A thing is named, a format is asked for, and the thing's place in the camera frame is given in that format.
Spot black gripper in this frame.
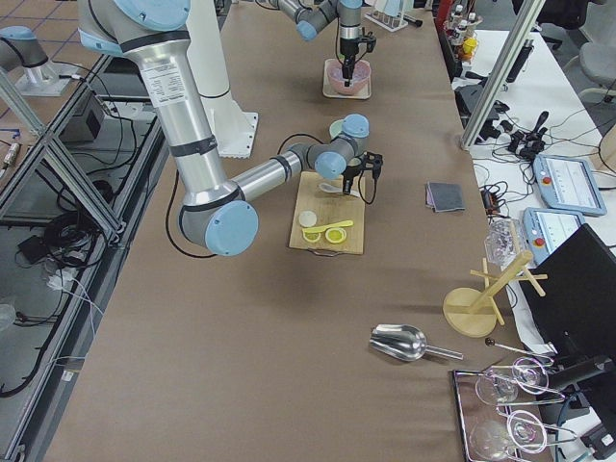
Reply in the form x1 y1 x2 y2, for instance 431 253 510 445
343 152 383 194
339 26 376 87

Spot white ceramic spoon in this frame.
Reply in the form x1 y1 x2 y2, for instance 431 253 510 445
318 182 360 198

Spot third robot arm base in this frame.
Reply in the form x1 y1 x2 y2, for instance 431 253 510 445
1 26 82 97

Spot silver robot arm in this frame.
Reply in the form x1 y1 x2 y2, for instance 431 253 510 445
269 0 376 87
78 1 377 257

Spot pink bowl with ice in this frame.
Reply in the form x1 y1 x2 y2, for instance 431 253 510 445
323 58 374 95

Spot green bowl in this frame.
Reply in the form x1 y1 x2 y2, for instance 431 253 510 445
329 119 369 140

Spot metal ice scoop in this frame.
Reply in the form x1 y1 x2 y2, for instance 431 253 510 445
369 323 464 362

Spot cream plastic tray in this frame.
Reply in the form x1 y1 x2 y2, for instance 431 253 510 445
321 58 373 101

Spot yellow plastic knife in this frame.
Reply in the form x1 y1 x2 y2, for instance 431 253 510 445
301 219 354 233

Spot bamboo cutting board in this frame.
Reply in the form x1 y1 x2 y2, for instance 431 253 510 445
289 171 366 255

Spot lemon slice lower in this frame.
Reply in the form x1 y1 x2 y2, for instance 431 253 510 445
324 227 347 244

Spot lemon slice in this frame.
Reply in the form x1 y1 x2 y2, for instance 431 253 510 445
302 232 321 244
324 227 347 244

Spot lemon slice upper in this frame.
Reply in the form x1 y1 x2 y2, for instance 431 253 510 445
302 232 321 244

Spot white dish rack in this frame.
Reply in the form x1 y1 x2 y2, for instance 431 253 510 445
364 0 424 33

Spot grey folded cloths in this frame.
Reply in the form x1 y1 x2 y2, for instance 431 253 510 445
425 182 465 213

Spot clear plastic container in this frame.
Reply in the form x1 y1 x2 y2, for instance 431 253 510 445
484 218 527 267

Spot wooden cup stand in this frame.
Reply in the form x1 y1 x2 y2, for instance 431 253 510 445
443 249 548 338

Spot lower blue teach pendant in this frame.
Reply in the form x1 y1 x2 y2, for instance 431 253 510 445
523 207 585 265

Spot blue teach pendant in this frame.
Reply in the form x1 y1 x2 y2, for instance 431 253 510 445
523 207 585 265
532 154 607 217

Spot upper blue teach pendant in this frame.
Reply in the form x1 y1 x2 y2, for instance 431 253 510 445
532 154 607 217

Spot upper wine glass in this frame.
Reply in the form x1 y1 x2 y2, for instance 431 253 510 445
475 357 549 406

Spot wine glass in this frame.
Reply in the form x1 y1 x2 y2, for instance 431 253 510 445
468 410 548 461
475 357 549 406

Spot black monitor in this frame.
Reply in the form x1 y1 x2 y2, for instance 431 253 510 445
520 224 615 358

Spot lower wine glass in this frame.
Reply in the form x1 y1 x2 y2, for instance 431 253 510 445
468 410 548 461

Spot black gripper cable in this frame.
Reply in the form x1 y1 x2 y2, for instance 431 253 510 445
166 133 381 259

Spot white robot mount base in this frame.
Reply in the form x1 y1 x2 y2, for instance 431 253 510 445
187 0 259 159

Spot aluminium frame post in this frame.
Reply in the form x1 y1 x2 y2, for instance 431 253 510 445
460 0 545 151

